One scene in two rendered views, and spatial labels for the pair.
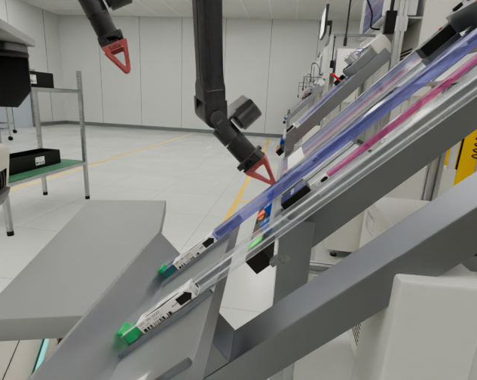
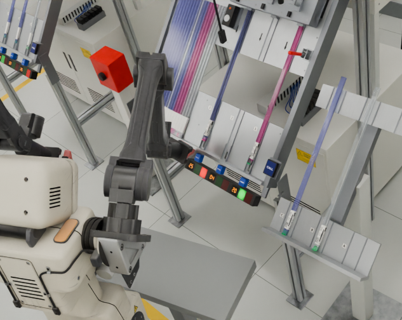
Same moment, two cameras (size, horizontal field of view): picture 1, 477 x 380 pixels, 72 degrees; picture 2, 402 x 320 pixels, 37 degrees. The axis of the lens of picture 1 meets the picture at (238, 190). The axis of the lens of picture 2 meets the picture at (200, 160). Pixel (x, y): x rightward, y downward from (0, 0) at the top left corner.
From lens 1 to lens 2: 163 cm
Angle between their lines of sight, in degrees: 45
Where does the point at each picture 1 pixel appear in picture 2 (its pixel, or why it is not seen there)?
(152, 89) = not seen: outside the picture
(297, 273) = (286, 193)
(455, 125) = (305, 102)
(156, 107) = not seen: outside the picture
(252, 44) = not seen: outside the picture
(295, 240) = (283, 184)
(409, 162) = (298, 124)
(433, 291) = (363, 185)
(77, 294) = (224, 283)
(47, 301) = (224, 294)
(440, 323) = (364, 188)
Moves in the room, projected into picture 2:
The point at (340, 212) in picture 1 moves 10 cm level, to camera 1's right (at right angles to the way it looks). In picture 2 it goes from (284, 159) to (300, 140)
